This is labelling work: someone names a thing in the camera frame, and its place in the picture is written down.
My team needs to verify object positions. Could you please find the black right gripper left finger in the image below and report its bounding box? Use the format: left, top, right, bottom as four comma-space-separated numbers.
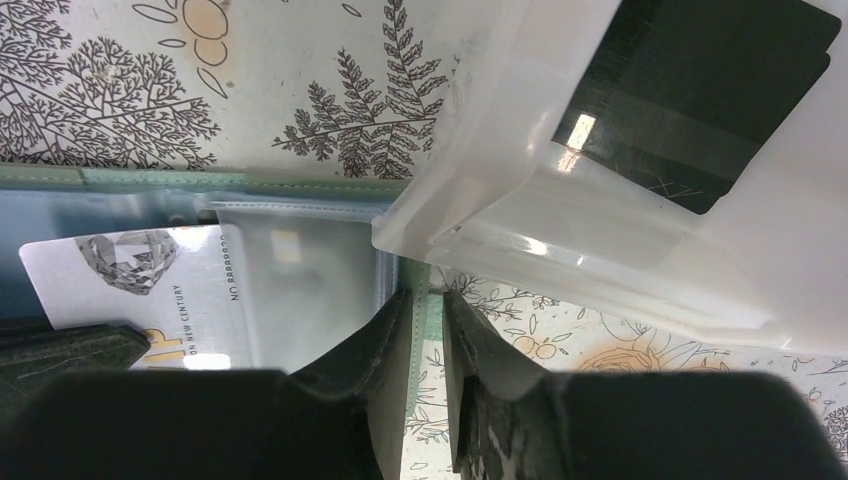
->
1, 290, 412, 479

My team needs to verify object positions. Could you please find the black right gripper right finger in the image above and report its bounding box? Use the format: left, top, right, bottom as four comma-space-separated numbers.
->
443, 291, 847, 479

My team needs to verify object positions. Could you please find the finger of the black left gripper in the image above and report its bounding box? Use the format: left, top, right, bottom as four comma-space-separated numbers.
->
1, 324, 151, 424

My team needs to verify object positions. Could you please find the green leather card holder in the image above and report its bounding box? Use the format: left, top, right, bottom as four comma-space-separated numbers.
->
0, 163, 444, 419

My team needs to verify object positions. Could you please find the white credit card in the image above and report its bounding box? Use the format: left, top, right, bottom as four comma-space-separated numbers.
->
19, 225, 253, 370

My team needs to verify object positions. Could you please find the white plastic card box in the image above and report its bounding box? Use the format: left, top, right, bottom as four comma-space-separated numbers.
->
373, 1, 847, 357

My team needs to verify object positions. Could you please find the grey metallic card in sleeve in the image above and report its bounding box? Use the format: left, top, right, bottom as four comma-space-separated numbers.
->
212, 201, 399, 373

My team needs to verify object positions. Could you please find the black card stack in box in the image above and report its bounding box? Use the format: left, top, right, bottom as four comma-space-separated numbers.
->
553, 1, 842, 215

